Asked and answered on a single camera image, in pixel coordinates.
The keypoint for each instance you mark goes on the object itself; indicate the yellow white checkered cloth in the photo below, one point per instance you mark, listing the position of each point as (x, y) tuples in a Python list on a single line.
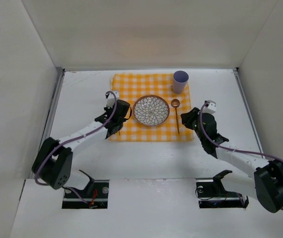
[(133, 86)]

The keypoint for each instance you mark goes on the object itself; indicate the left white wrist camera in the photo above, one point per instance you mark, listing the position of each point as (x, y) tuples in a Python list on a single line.
[(111, 96)]

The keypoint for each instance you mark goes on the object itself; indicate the lilac paper cup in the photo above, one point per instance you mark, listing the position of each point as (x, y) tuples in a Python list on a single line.
[(180, 79)]

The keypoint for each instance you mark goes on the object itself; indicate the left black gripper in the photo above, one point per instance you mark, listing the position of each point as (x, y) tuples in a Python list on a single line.
[(114, 124)]

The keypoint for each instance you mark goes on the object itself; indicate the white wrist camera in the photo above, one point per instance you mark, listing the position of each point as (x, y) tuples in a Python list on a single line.
[(111, 96), (211, 106)]

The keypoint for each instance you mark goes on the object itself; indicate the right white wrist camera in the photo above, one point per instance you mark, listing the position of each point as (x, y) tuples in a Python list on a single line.
[(211, 106)]

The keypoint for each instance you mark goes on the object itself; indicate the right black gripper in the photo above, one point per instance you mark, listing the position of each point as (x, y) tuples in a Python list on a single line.
[(191, 119)]

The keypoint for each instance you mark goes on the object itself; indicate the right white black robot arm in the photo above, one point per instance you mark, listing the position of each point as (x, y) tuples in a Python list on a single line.
[(263, 179)]

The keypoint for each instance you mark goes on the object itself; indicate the copper spoon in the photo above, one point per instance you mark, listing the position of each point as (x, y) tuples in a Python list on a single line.
[(175, 103)]

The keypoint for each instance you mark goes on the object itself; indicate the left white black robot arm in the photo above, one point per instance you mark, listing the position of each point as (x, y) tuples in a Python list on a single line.
[(53, 163)]

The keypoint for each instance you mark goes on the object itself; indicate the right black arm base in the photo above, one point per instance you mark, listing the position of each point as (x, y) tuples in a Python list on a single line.
[(211, 194)]

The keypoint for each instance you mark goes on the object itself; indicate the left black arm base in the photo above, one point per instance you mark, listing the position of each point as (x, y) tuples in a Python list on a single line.
[(83, 192)]

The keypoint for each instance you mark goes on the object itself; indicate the floral patterned bowl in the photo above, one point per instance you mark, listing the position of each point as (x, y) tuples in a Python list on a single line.
[(151, 110)]

